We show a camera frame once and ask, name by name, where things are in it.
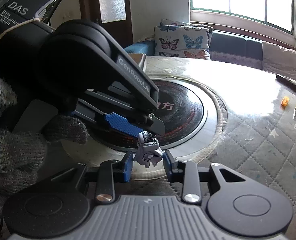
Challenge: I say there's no black remote stick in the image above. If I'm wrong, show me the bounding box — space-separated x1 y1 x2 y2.
276 74 296 92

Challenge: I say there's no grey knitted gloved hand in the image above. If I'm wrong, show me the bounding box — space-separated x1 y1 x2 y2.
0 79 89 218

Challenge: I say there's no grey quilted star table cover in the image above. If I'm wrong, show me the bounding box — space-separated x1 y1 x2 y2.
37 55 296 240

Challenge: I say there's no butterfly print pillow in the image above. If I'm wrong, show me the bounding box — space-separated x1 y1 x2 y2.
155 19 214 60

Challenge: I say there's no dark wooden door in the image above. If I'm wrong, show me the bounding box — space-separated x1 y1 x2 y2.
79 0 133 48

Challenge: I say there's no cardboard box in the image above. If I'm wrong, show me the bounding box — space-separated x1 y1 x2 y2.
128 53 147 72

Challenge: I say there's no grey sofa cushion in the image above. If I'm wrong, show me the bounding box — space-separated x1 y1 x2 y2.
262 41 296 81

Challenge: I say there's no blue sofa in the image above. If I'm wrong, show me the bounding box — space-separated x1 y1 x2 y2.
125 31 263 70

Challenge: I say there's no round induction cooktop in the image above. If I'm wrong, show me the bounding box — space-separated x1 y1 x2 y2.
62 79 224 167

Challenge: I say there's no small white robot toy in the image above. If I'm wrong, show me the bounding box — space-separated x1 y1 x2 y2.
134 131 164 168

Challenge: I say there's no small orange toy block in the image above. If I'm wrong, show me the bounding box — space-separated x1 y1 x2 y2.
281 96 290 108

